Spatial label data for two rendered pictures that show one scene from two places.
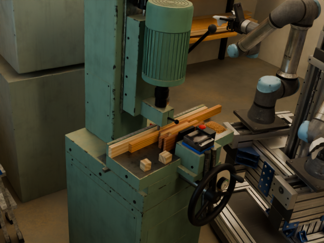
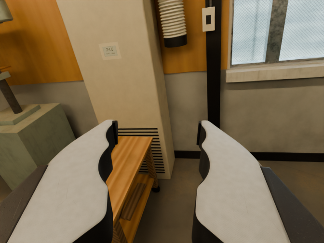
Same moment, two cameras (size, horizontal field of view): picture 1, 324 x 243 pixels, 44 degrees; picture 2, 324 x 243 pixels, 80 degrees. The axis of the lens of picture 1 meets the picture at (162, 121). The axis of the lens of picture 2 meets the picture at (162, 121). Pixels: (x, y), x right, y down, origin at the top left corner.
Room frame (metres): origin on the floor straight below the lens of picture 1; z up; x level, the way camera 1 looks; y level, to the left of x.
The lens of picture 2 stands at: (1.08, -0.53, 1.30)
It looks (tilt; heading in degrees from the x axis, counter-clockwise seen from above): 30 degrees down; 144
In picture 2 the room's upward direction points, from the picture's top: 9 degrees counter-clockwise
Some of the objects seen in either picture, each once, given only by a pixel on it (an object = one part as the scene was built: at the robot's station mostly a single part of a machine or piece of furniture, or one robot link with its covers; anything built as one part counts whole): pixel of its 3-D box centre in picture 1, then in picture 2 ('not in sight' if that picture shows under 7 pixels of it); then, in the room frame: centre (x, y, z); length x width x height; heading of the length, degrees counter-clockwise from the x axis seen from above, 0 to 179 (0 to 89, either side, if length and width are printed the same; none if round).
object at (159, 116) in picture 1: (156, 112); not in sight; (1.52, 0.03, 1.03); 0.14 x 0.07 x 0.09; 47
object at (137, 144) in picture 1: (179, 126); not in sight; (1.60, -0.08, 0.92); 0.60 x 0.02 x 0.04; 137
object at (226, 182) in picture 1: (222, 184); not in sight; (1.55, -0.32, 0.65); 0.06 x 0.04 x 0.08; 137
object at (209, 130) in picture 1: (201, 138); not in sight; (1.41, -0.17, 0.99); 0.13 x 0.11 x 0.06; 137
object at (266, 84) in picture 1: (268, 90); not in sight; (1.97, -0.55, 0.98); 0.13 x 0.12 x 0.14; 128
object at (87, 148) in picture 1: (137, 153); not in sight; (1.59, 0.10, 0.76); 0.57 x 0.45 x 0.09; 47
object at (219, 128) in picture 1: (215, 126); not in sight; (1.66, -0.25, 0.91); 0.10 x 0.07 x 0.02; 47
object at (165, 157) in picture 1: (165, 157); not in sight; (1.35, -0.03, 0.92); 0.04 x 0.04 x 0.03; 51
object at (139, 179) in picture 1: (182, 152); not in sight; (1.47, -0.10, 0.87); 0.61 x 0.30 x 0.06; 137
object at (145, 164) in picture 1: (145, 165); not in sight; (1.28, 0.05, 0.92); 0.03 x 0.03 x 0.04; 42
